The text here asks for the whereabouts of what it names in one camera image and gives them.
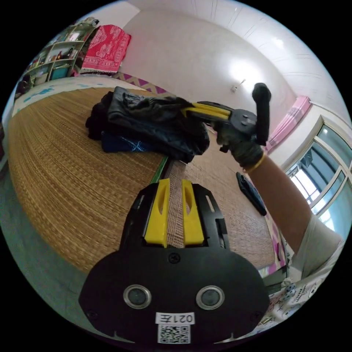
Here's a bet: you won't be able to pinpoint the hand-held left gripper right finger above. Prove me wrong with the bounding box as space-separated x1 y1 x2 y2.
181 179 205 246

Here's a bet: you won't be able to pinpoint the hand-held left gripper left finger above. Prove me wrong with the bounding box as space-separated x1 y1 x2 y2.
144 178 171 248

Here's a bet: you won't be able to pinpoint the black garment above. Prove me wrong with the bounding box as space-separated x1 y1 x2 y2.
106 86 210 164

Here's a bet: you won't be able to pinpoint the person's right forearm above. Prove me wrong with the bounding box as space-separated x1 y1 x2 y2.
245 155 315 255

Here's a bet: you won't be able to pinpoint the person's right hand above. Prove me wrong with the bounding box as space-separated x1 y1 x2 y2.
214 121 267 169

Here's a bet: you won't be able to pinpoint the pink curtain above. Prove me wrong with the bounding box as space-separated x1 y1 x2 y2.
265 95 313 154

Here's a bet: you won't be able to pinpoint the dark blue flat cloth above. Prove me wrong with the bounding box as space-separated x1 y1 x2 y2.
236 172 268 217

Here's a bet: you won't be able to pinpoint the bed with woven mat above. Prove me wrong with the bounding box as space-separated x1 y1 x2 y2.
0 72 293 278

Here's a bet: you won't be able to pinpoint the window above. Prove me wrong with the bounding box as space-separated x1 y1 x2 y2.
283 115 352 236

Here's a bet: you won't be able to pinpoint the pile of clothes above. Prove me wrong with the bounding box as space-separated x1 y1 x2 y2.
85 92 168 154

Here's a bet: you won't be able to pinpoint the red patterned hanging cloth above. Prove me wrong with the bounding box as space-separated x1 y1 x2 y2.
81 25 132 75

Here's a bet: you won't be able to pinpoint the person's body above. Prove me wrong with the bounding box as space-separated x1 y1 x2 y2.
268 214 346 326

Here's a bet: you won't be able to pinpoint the open shelf with items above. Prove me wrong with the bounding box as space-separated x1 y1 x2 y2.
16 17 97 93

